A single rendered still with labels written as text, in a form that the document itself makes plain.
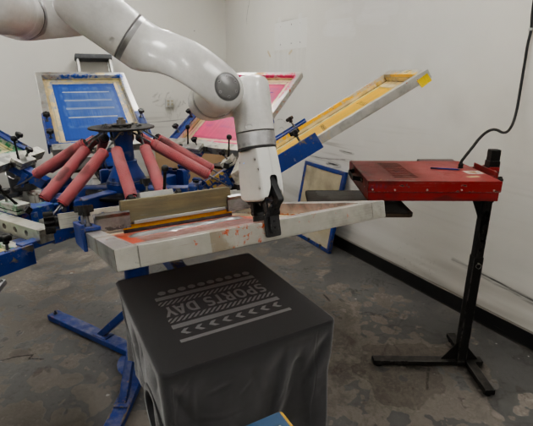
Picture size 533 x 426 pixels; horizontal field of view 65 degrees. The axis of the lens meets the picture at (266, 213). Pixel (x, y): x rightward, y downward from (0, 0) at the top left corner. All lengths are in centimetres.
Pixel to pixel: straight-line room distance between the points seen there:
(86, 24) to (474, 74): 247
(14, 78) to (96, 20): 461
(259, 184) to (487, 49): 228
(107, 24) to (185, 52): 13
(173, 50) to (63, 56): 467
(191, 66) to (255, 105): 15
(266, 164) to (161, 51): 26
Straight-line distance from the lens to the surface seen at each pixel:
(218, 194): 141
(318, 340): 111
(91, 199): 202
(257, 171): 78
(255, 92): 80
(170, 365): 97
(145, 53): 76
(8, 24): 79
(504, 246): 291
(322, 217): 88
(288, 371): 111
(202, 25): 578
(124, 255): 73
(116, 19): 77
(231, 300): 118
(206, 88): 73
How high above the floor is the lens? 153
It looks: 18 degrees down
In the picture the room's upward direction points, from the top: straight up
